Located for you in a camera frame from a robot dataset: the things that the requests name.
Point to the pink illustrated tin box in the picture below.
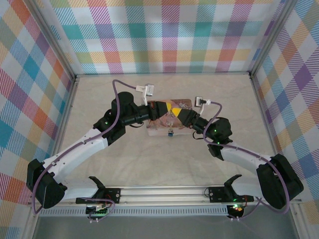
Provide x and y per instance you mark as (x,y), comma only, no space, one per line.
(164,124)

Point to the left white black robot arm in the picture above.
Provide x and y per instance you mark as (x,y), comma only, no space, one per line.
(74,154)

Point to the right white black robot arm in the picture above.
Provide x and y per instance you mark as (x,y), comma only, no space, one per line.
(239,156)

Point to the lit right circuit board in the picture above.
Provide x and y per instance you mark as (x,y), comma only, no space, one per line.
(236,207)

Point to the green-lit left circuit board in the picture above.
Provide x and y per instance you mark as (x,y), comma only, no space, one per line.
(97,211)

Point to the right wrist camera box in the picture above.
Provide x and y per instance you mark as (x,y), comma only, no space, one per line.
(199,101)

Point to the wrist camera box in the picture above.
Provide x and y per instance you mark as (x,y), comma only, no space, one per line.
(199,101)
(150,90)

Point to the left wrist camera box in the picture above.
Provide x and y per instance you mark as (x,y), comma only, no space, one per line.
(150,90)

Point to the aluminium table edge rail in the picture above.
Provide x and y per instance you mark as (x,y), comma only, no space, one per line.
(263,112)
(162,74)
(65,124)

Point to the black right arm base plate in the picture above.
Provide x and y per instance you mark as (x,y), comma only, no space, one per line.
(216,194)

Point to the aluminium mounting rail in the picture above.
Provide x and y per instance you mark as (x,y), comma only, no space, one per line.
(162,195)

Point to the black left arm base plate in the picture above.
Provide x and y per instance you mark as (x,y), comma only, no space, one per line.
(114,194)

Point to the aluminium corner post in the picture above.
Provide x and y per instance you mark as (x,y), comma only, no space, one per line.
(271,37)
(54,39)

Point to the aluminium frame leg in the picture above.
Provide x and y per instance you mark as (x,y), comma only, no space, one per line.
(297,221)
(31,224)

